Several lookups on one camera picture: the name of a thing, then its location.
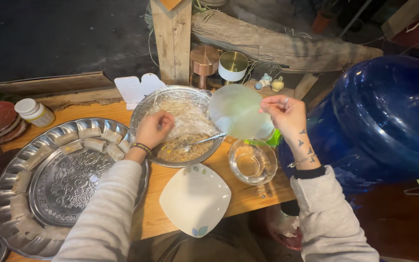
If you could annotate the person's left hand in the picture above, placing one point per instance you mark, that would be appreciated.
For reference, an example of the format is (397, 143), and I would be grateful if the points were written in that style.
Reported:
(151, 131)

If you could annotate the round silver filling bowl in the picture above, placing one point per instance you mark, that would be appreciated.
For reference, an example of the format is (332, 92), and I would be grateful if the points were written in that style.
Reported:
(142, 109)

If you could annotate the white square plate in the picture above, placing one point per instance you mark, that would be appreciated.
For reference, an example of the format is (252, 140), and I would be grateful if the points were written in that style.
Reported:
(195, 200)

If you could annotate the copper canister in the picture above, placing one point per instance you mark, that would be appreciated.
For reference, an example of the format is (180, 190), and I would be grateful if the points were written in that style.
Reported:
(204, 60)

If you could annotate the wooden plank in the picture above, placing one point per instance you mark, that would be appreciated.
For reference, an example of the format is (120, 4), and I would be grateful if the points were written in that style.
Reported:
(49, 85)

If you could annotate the white card stand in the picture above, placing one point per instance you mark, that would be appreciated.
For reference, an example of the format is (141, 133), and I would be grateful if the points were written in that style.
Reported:
(133, 89)

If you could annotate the large scalloped silver tray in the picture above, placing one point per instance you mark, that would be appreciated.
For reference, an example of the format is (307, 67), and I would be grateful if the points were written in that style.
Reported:
(67, 182)

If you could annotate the red plastic bag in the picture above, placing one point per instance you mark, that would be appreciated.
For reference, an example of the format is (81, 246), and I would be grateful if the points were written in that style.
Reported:
(286, 229)

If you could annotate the noodle filling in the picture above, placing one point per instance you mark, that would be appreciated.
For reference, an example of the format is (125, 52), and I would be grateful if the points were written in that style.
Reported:
(175, 153)

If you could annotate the person's dark trousers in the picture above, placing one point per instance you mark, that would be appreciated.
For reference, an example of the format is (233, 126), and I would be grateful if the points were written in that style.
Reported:
(231, 243)

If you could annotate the blue white ceramic figurine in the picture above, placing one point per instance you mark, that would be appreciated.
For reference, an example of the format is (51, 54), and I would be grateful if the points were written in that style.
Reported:
(264, 82)

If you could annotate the row of spring rolls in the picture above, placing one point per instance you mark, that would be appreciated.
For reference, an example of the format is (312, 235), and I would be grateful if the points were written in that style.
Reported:
(71, 146)

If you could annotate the white canister with gold lid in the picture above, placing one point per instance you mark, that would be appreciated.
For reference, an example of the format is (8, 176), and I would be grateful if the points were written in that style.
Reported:
(233, 67)

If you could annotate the round translucent rice paper sheet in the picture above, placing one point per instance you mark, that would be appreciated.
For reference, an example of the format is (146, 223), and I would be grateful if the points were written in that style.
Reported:
(236, 109)

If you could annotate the yellow ceramic figurine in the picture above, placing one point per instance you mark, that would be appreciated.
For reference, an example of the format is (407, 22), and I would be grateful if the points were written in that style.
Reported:
(277, 85)

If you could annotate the metal spoon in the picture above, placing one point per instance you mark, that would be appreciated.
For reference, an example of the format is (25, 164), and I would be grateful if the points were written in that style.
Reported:
(206, 140)

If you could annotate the wooden post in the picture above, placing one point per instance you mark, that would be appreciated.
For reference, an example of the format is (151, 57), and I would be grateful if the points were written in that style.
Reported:
(171, 40)

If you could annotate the terracotta pot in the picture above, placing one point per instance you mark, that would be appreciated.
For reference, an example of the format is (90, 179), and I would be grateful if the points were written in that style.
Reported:
(320, 22)

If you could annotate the person's left fingers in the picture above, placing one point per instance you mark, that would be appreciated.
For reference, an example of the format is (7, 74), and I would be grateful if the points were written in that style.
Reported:
(166, 123)

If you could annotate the glass bowl of water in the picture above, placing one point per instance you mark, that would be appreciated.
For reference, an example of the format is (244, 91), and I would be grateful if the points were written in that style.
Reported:
(253, 163)

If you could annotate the clear cling film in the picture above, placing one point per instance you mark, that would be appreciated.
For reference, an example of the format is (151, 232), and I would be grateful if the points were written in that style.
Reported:
(191, 116)

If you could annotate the large blue water jug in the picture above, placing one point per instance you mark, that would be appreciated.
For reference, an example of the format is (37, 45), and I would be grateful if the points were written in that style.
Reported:
(384, 116)

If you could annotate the rough wooden beam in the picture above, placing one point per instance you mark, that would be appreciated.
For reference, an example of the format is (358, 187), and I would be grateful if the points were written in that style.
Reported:
(267, 45)

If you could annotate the white pill bottle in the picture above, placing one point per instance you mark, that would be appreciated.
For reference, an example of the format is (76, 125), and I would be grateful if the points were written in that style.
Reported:
(36, 113)

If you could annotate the person's right hand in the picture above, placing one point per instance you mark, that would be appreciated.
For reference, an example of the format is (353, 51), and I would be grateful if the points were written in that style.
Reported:
(289, 118)

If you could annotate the black wristband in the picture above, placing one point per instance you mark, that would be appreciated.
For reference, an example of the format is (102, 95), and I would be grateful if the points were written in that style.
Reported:
(142, 147)

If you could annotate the green plastic container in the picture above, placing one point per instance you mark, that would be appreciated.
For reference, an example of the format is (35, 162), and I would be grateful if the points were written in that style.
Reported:
(275, 138)

